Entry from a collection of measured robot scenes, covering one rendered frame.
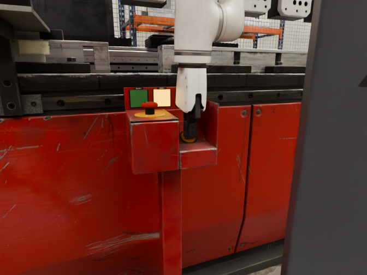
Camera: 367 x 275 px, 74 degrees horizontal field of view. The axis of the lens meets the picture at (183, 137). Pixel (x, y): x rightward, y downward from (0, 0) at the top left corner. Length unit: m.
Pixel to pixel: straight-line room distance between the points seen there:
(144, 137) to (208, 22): 0.27
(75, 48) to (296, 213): 0.77
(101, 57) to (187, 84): 0.39
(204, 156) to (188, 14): 0.31
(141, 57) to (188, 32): 0.61
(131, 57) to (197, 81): 0.62
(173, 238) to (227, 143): 0.38
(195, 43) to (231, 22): 0.09
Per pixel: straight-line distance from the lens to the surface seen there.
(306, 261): 0.20
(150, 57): 1.14
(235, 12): 0.59
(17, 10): 0.61
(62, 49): 0.85
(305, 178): 0.17
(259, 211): 1.10
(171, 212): 0.67
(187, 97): 0.54
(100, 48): 0.85
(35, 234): 0.87
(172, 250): 0.74
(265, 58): 1.09
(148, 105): 0.56
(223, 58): 0.98
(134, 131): 0.52
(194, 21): 0.54
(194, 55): 0.54
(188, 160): 0.56
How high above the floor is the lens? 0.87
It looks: 15 degrees down
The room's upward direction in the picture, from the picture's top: straight up
